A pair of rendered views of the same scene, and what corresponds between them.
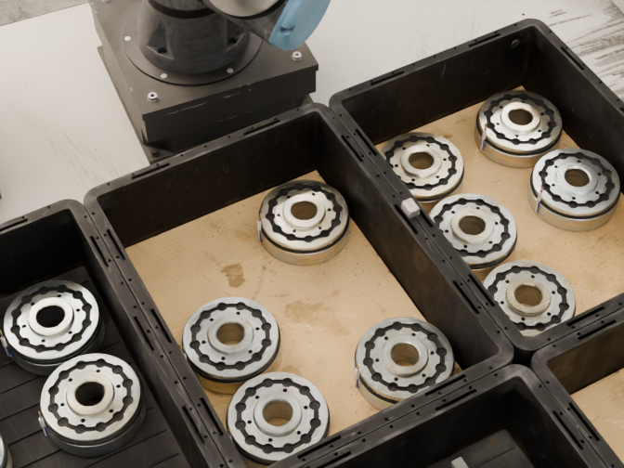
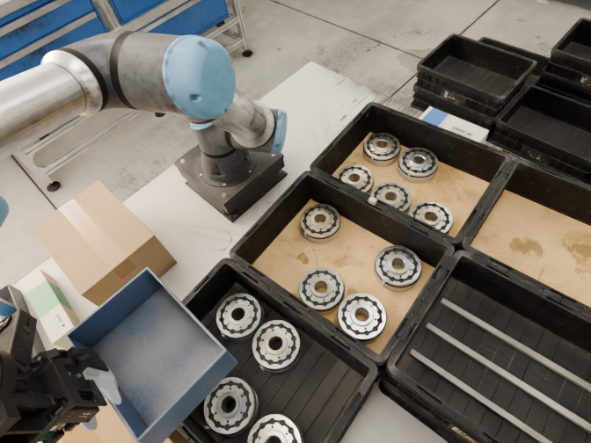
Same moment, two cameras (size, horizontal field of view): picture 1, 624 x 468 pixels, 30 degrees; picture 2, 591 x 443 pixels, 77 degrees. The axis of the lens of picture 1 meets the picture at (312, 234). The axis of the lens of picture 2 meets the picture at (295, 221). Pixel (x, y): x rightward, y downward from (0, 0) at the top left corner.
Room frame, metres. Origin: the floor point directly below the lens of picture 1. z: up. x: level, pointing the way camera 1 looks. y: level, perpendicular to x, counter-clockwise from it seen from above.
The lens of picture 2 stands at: (0.35, 0.19, 1.64)
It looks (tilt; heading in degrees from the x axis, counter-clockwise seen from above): 56 degrees down; 346
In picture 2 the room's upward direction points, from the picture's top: 12 degrees counter-clockwise
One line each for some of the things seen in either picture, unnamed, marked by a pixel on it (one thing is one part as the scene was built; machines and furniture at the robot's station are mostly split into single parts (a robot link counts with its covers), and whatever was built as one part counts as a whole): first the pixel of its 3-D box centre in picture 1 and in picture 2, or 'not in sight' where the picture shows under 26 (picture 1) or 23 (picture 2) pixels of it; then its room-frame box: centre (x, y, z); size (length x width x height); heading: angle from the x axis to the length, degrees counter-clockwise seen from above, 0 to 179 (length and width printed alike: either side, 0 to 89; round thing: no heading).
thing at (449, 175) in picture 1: (420, 163); (353, 179); (0.91, -0.13, 0.86); 0.10 x 0.10 x 0.01
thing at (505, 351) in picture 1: (288, 277); (338, 252); (0.71, 0.02, 0.92); 0.40 x 0.30 x 0.02; 28
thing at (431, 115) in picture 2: not in sight; (445, 139); (1.00, -0.50, 0.75); 0.20 x 0.12 x 0.09; 25
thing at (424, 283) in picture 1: (289, 305); (338, 263); (0.71, 0.02, 0.87); 0.40 x 0.30 x 0.11; 28
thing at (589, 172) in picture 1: (577, 178); (419, 160); (0.89, -0.31, 0.86); 0.05 x 0.05 x 0.01
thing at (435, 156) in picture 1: (421, 161); (353, 177); (0.91, -0.13, 0.86); 0.05 x 0.05 x 0.01
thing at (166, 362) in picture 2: not in sight; (152, 349); (0.60, 0.39, 1.10); 0.20 x 0.15 x 0.07; 24
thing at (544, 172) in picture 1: (576, 181); (418, 161); (0.89, -0.31, 0.86); 0.10 x 0.10 x 0.01
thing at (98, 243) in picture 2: not in sight; (106, 246); (1.09, 0.57, 0.78); 0.30 x 0.22 x 0.16; 23
